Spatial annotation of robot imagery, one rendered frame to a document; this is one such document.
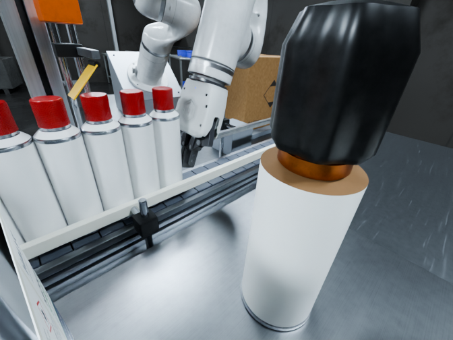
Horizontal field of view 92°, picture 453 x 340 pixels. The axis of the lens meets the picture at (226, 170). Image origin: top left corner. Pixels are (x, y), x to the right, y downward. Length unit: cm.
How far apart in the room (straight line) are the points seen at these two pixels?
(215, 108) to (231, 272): 27
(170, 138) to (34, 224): 22
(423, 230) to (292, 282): 45
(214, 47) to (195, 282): 36
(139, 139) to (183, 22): 66
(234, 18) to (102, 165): 31
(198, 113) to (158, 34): 66
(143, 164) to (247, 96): 55
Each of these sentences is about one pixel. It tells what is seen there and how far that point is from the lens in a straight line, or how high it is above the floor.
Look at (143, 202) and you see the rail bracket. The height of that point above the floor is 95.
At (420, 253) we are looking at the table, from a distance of 58.
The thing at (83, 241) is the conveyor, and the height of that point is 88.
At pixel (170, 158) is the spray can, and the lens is 41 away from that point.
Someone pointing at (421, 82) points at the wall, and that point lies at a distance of 282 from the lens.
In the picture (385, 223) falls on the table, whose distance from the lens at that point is 61.
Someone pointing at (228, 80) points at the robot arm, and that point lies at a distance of 43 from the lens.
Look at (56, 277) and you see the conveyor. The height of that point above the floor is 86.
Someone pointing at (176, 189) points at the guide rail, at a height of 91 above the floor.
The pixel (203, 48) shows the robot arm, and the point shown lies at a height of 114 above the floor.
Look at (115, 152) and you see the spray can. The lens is 36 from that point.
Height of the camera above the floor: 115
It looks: 30 degrees down
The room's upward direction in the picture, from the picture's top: 4 degrees clockwise
